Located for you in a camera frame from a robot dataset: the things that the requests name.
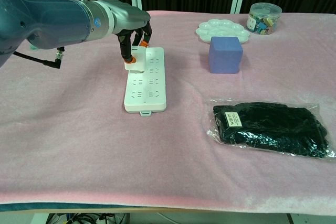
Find white plug adapter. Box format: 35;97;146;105
124;46;146;74

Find purple foam cube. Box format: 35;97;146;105
208;36;243;74

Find white power strip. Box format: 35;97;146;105
123;46;167;117

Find white flower-shaped paint palette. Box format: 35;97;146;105
195;18;250;44

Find black cables under table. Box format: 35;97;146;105
46;212;127;224

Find clear jar of colourful clips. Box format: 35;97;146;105
246;2;282;35

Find black garment in plastic bag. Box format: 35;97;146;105
206;99;336;159

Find black arm cable with connector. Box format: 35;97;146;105
13;46;66;69

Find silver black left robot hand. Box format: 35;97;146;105
109;0;153;65

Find pink fleece table cloth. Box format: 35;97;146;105
0;10;336;215

